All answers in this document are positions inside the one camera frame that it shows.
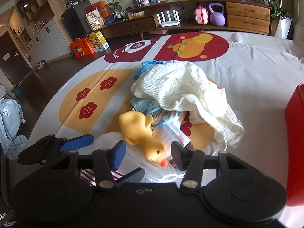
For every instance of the light blue patterned pouch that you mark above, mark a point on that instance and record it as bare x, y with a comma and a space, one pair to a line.
145, 106

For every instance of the printed white tablecloth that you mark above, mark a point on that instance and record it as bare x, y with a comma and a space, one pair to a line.
243, 185

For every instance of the blue plastic bag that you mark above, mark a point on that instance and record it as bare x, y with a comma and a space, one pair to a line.
145, 66

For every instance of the yellow cardboard box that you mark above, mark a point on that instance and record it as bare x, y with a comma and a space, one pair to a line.
98, 42

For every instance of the red tin box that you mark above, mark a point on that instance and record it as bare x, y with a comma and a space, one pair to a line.
295, 134

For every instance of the white cotton pad packet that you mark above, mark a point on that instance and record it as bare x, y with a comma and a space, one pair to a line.
167, 134

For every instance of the cream knitted mesh cloth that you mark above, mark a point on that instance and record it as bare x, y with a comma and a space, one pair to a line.
184, 87

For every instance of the yellow plush duck toy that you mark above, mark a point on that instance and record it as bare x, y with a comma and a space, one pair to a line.
137, 130

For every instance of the wooden tv sideboard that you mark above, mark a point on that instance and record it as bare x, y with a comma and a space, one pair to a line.
233, 15

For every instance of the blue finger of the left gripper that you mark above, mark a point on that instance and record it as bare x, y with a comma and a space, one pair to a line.
50, 147

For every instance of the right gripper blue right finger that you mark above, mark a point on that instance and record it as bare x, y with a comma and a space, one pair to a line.
192, 162

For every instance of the pink toy case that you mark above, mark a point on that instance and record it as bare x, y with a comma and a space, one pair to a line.
201, 15

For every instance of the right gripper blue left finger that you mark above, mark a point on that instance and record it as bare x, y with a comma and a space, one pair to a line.
106, 161

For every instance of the purple kettlebell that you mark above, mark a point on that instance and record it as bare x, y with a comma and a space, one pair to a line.
217, 18

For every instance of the white wifi router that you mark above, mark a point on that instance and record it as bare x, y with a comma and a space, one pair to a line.
168, 18

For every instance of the orange gift bag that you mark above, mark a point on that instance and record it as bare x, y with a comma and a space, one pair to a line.
81, 47

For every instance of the grey plastic bag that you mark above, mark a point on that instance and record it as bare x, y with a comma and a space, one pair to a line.
11, 119

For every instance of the potted plant white pot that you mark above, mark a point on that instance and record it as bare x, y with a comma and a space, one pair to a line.
283, 16

